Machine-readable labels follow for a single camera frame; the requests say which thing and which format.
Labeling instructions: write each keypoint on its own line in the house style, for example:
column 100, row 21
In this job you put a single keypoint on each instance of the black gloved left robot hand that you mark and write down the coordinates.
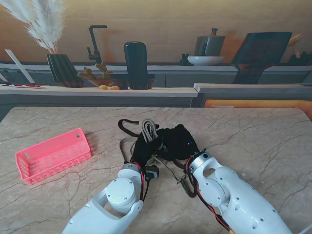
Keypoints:
column 142, row 150

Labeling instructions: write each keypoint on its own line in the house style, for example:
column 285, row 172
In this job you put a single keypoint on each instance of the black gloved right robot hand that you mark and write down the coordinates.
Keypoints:
column 179, row 143

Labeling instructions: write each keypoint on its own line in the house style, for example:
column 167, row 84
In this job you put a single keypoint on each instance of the beige woven belt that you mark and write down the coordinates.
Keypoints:
column 148, row 131

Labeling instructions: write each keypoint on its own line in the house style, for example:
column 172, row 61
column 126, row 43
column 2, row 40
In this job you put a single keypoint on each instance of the dark brown woven belt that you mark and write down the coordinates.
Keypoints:
column 120, row 125

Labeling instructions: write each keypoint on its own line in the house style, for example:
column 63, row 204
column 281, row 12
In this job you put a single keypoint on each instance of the pink plastic storage basket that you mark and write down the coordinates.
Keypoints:
column 48, row 156

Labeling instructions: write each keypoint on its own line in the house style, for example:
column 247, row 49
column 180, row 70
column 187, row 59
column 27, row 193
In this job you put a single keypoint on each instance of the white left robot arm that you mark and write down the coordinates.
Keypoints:
column 112, row 207

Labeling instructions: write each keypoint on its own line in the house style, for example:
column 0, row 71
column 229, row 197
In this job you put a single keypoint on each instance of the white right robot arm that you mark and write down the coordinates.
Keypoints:
column 231, row 195

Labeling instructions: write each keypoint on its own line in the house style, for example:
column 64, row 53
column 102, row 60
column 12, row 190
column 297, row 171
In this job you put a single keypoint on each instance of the olive flat canvas belt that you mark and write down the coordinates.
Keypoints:
column 121, row 146

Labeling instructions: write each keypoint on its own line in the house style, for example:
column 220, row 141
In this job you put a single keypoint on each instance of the grey kitchen counter wood top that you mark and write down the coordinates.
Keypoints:
column 146, row 97

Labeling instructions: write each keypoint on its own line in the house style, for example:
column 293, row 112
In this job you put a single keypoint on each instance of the orange citrus fruit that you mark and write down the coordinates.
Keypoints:
column 113, row 88
column 103, row 87

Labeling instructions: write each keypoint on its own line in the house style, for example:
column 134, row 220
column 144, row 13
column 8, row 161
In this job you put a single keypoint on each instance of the dark low tray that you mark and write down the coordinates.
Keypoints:
column 151, row 76

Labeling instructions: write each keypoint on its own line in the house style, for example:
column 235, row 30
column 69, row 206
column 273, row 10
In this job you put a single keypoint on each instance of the tall black cylinder container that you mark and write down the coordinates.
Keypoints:
column 136, row 65

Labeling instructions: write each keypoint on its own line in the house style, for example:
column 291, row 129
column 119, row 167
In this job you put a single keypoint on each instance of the small black cup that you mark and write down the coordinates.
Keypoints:
column 184, row 59

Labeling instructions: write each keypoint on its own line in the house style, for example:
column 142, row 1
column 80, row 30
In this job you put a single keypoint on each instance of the cactus plant in bowl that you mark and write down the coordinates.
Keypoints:
column 104, row 72

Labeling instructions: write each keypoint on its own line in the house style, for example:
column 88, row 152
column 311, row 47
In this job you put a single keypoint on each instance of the white ceramic bowl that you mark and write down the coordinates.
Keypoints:
column 206, row 60

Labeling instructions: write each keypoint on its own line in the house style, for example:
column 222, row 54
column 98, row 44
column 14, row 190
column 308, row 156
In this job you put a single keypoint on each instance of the grey ceramic jug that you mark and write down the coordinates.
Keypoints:
column 214, row 45

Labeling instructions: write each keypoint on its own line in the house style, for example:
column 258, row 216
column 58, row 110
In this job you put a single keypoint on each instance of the dark ribbed vase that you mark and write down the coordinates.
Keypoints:
column 62, row 70

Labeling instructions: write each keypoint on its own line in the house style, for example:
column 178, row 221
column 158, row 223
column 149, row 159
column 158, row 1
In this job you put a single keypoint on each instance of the dark tilted panel stand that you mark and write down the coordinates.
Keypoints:
column 258, row 56

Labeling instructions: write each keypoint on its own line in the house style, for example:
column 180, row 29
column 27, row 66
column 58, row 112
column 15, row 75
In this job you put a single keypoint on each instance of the black kitchen faucet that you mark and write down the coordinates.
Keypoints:
column 93, row 41

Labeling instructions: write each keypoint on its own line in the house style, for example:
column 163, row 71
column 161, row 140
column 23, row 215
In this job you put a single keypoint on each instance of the plate with red food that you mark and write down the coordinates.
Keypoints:
column 26, row 85

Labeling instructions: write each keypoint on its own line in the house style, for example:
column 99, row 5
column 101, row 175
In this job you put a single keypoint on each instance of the white leaning board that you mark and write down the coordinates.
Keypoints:
column 19, row 65

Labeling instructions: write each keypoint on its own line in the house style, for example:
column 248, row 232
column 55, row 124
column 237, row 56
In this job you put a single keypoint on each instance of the white pampas grass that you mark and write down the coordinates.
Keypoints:
column 46, row 26

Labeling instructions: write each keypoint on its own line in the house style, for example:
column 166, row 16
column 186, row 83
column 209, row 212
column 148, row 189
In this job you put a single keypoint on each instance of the yellow wooden spatula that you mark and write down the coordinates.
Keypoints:
column 295, row 39

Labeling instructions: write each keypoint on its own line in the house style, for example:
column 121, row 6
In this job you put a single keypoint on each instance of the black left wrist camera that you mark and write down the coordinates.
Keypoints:
column 152, row 173

